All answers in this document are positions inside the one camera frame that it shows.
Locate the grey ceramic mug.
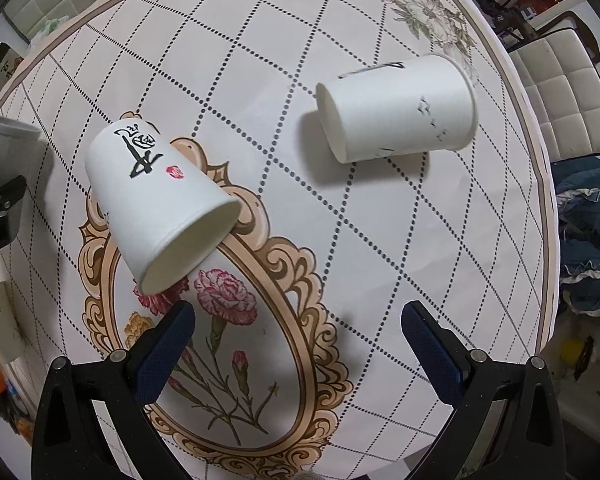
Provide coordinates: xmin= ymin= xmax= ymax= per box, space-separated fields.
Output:
xmin=0 ymin=116 xmax=41 ymax=187

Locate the white paper cup left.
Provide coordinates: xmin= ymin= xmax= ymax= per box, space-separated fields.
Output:
xmin=0 ymin=282 xmax=26 ymax=365

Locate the white paper cup with calligraphy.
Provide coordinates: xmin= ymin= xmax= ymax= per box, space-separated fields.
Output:
xmin=85 ymin=117 xmax=242 ymax=296

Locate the white paper cup far right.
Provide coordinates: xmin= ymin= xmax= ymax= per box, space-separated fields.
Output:
xmin=315 ymin=53 xmax=478 ymax=164

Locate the floral patterned tablecloth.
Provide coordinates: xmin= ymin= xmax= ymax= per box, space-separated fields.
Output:
xmin=0 ymin=0 xmax=558 ymax=479

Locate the blue denim clothing pile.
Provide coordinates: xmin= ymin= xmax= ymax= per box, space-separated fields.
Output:
xmin=552 ymin=155 xmax=600 ymax=316

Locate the white padded chair right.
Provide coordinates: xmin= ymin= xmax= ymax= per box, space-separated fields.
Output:
xmin=510 ymin=28 xmax=600 ymax=162

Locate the dark wooden chair right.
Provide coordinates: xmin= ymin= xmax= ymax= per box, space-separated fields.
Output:
xmin=506 ymin=11 xmax=600 ymax=65

